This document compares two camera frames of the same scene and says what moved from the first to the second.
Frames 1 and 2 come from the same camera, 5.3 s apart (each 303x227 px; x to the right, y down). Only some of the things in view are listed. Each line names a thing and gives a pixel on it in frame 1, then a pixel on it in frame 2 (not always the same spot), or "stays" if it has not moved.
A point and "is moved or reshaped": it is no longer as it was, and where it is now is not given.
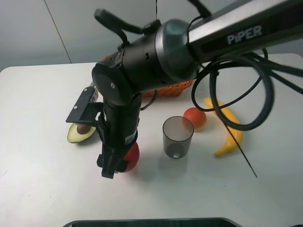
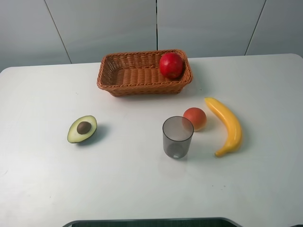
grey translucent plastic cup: (178, 132) stays
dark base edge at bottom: (194, 222) stays
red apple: (132, 157) is moved or reshaped
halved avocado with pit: (77, 132) stays
